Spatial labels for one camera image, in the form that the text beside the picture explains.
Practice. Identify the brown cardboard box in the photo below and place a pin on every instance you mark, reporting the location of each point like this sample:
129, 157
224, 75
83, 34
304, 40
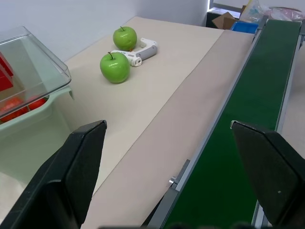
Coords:
224, 21

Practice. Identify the clear plastic box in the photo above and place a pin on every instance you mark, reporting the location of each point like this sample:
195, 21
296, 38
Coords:
28, 71

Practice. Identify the white grey handheld scanner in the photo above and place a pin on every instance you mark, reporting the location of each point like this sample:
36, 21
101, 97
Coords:
143, 51

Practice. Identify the blue plastic bin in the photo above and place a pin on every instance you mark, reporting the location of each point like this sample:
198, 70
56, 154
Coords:
245, 26

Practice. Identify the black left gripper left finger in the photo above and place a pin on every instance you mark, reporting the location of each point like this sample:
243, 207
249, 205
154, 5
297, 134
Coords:
59, 181

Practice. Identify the pale green plastic basket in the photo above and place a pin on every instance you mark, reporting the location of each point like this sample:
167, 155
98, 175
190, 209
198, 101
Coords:
28, 133

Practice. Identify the pink plastic bag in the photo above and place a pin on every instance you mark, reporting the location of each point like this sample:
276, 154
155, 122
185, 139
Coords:
286, 12

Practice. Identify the clear plastic bag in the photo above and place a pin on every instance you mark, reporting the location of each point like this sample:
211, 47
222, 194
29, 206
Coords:
253, 10

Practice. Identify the red box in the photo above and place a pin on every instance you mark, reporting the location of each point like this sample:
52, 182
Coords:
5, 75

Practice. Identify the red tomato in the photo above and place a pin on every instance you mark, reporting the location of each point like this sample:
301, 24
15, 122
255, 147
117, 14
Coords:
37, 102
12, 108

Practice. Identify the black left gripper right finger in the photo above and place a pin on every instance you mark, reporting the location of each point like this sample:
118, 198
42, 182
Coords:
271, 171

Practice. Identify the green conveyor belt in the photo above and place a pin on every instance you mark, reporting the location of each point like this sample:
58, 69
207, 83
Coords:
240, 133

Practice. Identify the green apple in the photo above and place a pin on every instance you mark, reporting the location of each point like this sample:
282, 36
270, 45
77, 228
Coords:
114, 68
125, 38

